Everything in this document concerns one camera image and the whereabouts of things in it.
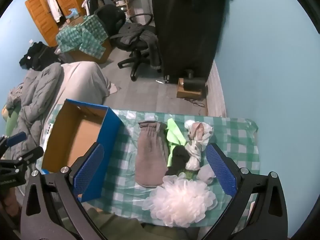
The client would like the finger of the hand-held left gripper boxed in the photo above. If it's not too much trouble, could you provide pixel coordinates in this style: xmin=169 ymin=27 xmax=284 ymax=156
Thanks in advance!
xmin=0 ymin=131 xmax=27 ymax=155
xmin=0 ymin=146 xmax=44 ymax=173

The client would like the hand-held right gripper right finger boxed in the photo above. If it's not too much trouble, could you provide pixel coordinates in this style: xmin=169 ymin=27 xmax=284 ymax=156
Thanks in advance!
xmin=205 ymin=143 xmax=288 ymax=240

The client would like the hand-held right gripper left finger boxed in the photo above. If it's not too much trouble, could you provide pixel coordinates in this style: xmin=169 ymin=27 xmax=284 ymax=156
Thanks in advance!
xmin=20 ymin=141 xmax=118 ymax=240

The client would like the white plastic bag bundle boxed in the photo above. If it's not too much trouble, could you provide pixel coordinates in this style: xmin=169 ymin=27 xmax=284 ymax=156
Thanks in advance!
xmin=184 ymin=120 xmax=214 ymax=171

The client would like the blue cardboard box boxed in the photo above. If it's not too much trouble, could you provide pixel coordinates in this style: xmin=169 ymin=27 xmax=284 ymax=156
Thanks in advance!
xmin=41 ymin=99 xmax=124 ymax=203

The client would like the light green cloth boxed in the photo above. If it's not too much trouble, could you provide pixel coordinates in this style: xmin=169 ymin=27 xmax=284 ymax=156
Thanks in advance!
xmin=166 ymin=118 xmax=188 ymax=168

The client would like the person's left forearm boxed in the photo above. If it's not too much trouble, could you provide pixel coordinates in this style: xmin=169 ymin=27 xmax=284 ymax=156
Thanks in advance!
xmin=0 ymin=187 xmax=22 ymax=222

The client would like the small white cloth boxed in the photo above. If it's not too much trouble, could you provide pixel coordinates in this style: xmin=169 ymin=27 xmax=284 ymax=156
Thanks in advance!
xmin=196 ymin=164 xmax=216 ymax=184

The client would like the green checkered tablecloth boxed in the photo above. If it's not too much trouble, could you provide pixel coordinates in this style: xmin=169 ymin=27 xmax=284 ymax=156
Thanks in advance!
xmin=37 ymin=104 xmax=260 ymax=230

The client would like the green scrub pad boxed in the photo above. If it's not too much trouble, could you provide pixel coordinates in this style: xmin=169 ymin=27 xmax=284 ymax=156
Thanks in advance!
xmin=177 ymin=170 xmax=199 ymax=180

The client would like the black sock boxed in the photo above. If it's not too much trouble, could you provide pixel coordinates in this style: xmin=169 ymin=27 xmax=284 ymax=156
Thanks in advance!
xmin=165 ymin=145 xmax=191 ymax=177

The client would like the grey puffer jacket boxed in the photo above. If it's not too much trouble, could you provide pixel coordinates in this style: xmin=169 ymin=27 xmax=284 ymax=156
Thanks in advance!
xmin=5 ymin=62 xmax=63 ymax=155

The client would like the striped floor mat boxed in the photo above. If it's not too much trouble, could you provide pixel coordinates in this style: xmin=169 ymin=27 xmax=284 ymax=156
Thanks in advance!
xmin=205 ymin=60 xmax=227 ymax=117

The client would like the black bag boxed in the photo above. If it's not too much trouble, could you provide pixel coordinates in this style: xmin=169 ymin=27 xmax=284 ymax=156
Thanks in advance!
xmin=19 ymin=41 xmax=63 ymax=71

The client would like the large brown cardboard box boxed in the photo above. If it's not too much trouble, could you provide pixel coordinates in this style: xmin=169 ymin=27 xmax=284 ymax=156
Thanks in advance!
xmin=67 ymin=39 xmax=113 ymax=64

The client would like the black office chair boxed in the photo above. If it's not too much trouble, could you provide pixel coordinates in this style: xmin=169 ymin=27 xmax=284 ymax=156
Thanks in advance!
xmin=94 ymin=4 xmax=163 ymax=82

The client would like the wooden wardrobe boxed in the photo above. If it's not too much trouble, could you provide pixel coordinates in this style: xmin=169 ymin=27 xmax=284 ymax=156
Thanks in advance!
xmin=24 ymin=0 xmax=87 ymax=47

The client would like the green checkered cloth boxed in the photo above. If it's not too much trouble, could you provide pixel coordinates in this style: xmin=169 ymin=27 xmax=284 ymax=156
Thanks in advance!
xmin=56 ymin=15 xmax=110 ymax=57

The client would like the small open carton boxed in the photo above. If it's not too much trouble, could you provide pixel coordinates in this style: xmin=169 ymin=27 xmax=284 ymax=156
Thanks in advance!
xmin=64 ymin=9 xmax=84 ymax=27

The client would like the white hanging shirt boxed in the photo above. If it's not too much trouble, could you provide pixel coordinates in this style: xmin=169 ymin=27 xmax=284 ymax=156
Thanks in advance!
xmin=47 ymin=0 xmax=63 ymax=23

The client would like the dark jacket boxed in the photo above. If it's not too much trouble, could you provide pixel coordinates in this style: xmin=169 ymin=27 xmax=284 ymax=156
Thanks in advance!
xmin=110 ymin=22 xmax=163 ymax=72

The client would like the black curtain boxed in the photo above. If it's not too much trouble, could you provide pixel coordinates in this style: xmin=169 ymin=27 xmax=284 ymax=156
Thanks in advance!
xmin=150 ymin=0 xmax=237 ymax=83

